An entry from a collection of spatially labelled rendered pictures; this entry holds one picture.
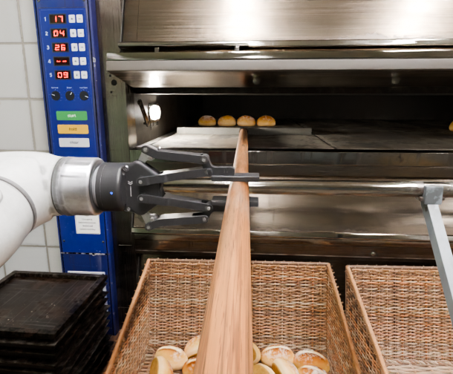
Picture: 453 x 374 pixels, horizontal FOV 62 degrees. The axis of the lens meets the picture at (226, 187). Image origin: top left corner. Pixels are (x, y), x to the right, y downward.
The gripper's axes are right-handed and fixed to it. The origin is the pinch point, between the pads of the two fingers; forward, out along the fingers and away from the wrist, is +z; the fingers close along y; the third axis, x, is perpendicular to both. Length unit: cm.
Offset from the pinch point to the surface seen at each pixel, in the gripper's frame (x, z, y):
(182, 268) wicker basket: -50, -17, 37
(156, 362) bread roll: -30, -21, 55
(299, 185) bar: -15.9, 11.7, 2.9
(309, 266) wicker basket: -50, 21, 35
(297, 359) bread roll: -37, 16, 57
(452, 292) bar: -2.6, 35.2, 17.3
